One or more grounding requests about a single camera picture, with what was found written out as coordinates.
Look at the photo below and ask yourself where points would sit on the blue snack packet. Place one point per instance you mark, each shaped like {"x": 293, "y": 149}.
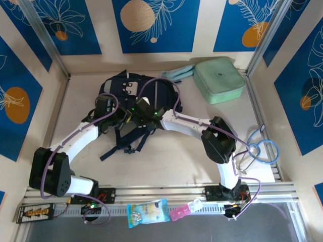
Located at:
{"x": 147, "y": 213}

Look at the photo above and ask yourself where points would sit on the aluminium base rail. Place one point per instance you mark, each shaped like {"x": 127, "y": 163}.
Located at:
{"x": 156, "y": 191}

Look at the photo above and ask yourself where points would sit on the black power distribution board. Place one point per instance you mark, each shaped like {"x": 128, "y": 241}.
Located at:
{"x": 35, "y": 213}

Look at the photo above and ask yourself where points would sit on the aluminium side rail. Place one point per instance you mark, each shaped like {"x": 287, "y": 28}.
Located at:
{"x": 255, "y": 100}
{"x": 60, "y": 111}

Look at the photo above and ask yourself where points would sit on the mint green zip case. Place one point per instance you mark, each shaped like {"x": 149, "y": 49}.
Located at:
{"x": 219, "y": 79}

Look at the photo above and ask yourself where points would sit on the pink plastic clip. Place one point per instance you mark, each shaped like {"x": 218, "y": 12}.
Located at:
{"x": 179, "y": 213}

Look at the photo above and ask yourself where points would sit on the aluminium frame post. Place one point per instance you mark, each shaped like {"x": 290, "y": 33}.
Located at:
{"x": 265, "y": 37}
{"x": 48, "y": 37}

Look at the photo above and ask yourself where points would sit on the clear white packet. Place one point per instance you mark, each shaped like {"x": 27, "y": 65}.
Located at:
{"x": 196, "y": 204}

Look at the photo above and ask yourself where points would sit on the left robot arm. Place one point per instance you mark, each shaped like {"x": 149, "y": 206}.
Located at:
{"x": 55, "y": 174}

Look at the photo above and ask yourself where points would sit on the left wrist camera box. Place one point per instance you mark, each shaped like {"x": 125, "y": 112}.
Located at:
{"x": 105, "y": 105}

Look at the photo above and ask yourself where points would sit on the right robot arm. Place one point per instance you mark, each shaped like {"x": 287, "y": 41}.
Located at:
{"x": 219, "y": 143}

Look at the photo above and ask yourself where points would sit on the navy blue backpack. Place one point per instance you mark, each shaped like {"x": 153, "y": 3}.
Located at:
{"x": 164, "y": 95}

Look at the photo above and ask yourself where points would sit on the blue stethoscope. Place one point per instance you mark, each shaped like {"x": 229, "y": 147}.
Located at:
{"x": 252, "y": 150}

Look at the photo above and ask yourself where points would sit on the light blue pencil pouch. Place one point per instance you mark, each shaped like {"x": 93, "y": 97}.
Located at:
{"x": 176, "y": 73}

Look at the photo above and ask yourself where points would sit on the small black controller board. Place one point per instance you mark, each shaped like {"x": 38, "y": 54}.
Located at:
{"x": 236, "y": 209}
{"x": 92, "y": 207}

